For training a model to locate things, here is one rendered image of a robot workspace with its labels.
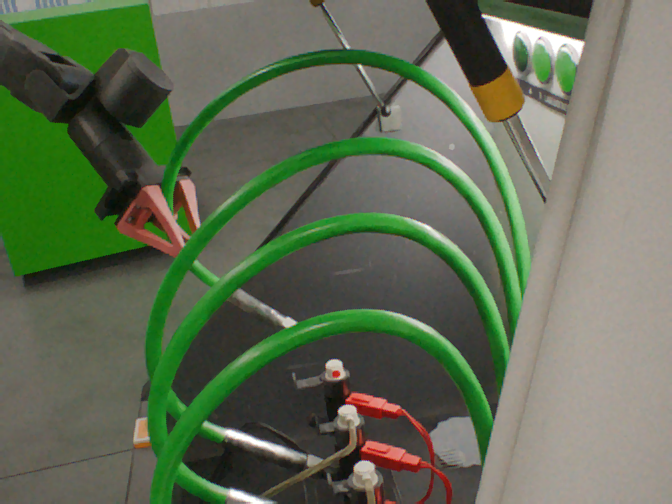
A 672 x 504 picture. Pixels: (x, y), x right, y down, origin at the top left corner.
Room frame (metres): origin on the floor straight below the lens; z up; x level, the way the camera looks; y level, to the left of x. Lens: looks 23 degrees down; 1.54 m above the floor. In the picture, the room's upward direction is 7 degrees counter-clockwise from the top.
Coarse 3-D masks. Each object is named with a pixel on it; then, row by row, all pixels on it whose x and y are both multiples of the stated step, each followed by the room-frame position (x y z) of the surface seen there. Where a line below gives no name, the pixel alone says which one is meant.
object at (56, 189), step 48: (96, 48) 3.78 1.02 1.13; (144, 48) 3.85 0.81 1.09; (0, 96) 3.64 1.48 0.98; (0, 144) 3.62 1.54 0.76; (48, 144) 3.69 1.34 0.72; (144, 144) 3.82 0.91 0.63; (0, 192) 3.60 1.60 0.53; (48, 192) 3.67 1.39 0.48; (96, 192) 3.73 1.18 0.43; (48, 240) 3.65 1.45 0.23; (96, 240) 3.72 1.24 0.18
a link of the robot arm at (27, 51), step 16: (0, 32) 0.90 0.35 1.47; (16, 32) 0.92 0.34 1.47; (0, 48) 0.89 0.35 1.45; (16, 48) 0.88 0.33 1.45; (32, 48) 0.88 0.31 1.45; (48, 48) 0.93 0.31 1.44; (0, 64) 0.88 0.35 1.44; (16, 64) 0.87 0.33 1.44; (32, 64) 0.87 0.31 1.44; (48, 64) 0.86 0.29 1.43; (64, 64) 0.91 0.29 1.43; (0, 80) 0.88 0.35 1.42; (16, 80) 0.87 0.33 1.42; (64, 80) 0.85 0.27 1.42; (80, 80) 0.88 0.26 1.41; (16, 96) 0.87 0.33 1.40
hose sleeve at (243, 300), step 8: (232, 296) 0.75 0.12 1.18; (240, 296) 0.75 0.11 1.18; (248, 296) 0.75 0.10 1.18; (240, 304) 0.74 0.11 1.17; (248, 304) 0.74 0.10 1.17; (256, 304) 0.74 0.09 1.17; (264, 304) 0.75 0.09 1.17; (248, 312) 0.74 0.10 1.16; (256, 312) 0.74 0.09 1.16; (264, 312) 0.74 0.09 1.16; (272, 312) 0.74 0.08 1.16; (264, 320) 0.74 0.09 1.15; (272, 320) 0.73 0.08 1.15; (280, 320) 0.73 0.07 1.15
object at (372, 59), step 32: (288, 64) 0.72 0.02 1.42; (320, 64) 0.71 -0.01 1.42; (352, 64) 0.70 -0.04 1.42; (384, 64) 0.69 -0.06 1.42; (224, 96) 0.74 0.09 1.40; (448, 96) 0.68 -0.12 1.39; (192, 128) 0.75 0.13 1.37; (480, 128) 0.67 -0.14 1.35; (512, 192) 0.66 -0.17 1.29; (512, 224) 0.66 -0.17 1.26
